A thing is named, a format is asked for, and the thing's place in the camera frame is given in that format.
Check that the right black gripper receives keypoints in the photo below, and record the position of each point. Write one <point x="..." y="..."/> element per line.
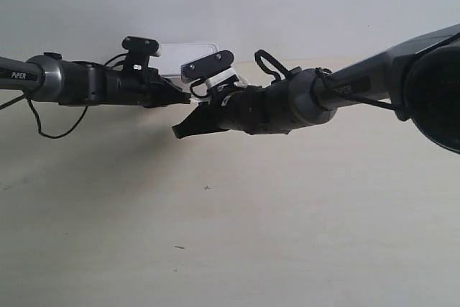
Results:
<point x="241" y="109"/>

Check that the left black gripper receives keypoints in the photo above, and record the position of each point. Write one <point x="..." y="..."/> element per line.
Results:
<point x="142" y="88"/>

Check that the white lidded plastic container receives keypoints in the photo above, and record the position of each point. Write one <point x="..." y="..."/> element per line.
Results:
<point x="173" y="56"/>

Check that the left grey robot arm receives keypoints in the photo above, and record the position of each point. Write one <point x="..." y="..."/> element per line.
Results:
<point x="49" y="78"/>

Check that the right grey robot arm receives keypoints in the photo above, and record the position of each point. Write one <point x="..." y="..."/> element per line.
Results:
<point x="417" y="79"/>

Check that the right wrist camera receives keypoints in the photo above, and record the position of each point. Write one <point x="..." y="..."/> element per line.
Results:
<point x="211" y="70"/>

